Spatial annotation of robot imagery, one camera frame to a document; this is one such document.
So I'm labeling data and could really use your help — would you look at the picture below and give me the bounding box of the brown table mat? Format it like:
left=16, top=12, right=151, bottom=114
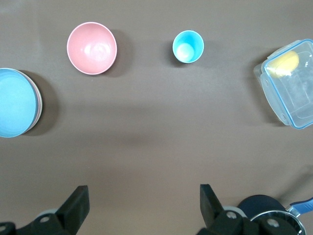
left=0, top=0, right=313, bottom=235

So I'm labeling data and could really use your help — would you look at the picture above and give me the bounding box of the clear plastic container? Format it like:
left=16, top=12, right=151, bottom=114
left=253, top=39, right=313, bottom=129

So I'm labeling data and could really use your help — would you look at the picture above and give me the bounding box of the beige plate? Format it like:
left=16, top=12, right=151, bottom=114
left=24, top=71, right=45, bottom=134

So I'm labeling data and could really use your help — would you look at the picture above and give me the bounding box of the glass pot lid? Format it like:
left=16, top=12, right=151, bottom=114
left=249, top=210, right=307, bottom=235

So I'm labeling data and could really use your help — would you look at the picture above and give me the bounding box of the yellow round food piece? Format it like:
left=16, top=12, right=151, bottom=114
left=268, top=50, right=300, bottom=78

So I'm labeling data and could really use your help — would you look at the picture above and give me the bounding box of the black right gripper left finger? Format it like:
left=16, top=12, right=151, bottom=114
left=0, top=186, right=90, bottom=235

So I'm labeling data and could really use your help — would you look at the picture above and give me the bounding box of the blue cup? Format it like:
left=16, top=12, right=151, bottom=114
left=172, top=30, right=205, bottom=64

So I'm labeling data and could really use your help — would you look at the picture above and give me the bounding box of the blue plate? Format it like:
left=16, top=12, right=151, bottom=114
left=0, top=68, right=38, bottom=139

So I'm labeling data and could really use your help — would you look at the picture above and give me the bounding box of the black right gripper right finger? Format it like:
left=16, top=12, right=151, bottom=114
left=197, top=185, right=298, bottom=235

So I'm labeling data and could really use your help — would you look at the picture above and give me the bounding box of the pink bowl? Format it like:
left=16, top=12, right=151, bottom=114
left=66, top=22, right=117, bottom=75

